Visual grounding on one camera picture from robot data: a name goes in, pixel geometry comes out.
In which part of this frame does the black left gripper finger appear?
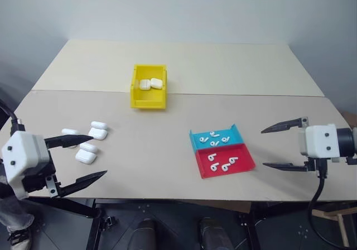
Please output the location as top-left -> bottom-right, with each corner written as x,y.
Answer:
56,170 -> 108,198
44,134 -> 94,150

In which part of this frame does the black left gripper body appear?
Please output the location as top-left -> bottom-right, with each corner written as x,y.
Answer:
21,137 -> 61,198

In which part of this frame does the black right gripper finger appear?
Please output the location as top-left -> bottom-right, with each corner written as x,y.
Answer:
260,118 -> 303,134
262,161 -> 307,172

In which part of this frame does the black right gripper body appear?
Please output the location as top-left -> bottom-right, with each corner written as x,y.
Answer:
297,117 -> 329,176

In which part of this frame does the yellow plastic bin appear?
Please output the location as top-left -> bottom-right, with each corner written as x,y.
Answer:
129,63 -> 168,112

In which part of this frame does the black metal table strut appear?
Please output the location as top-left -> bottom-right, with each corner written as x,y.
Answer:
27,197 -> 103,220

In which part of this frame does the person leg in grey jeans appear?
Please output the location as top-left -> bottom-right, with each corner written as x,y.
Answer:
0,196 -> 35,234

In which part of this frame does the red plastic tray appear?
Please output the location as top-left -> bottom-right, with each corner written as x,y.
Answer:
194,143 -> 257,180

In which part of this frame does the black metal table leg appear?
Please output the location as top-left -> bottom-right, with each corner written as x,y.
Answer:
85,199 -> 105,250

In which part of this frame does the blue plastic tray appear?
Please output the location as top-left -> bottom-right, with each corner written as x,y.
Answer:
189,123 -> 246,152

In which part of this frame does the white and black sneaker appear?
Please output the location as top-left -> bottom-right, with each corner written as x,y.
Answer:
7,227 -> 32,250

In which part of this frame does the dark rounded shape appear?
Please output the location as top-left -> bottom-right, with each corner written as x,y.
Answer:
197,217 -> 224,250
136,218 -> 157,250

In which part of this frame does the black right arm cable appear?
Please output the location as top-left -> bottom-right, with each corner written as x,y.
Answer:
307,159 -> 351,248

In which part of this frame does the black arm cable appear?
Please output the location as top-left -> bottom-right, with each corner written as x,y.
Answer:
0,98 -> 26,135
307,159 -> 351,248

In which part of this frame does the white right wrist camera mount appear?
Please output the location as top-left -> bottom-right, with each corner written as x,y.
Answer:
297,123 -> 340,160

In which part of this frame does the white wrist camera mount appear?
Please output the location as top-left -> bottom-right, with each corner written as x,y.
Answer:
1,130 -> 51,200
297,123 -> 340,160

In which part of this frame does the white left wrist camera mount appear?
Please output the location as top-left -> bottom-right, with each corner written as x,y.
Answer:
1,130 -> 51,200

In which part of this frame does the light wooden frame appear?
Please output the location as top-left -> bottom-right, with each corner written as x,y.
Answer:
311,200 -> 357,248

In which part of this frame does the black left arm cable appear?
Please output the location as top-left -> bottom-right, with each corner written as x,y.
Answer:
0,98 -> 26,135

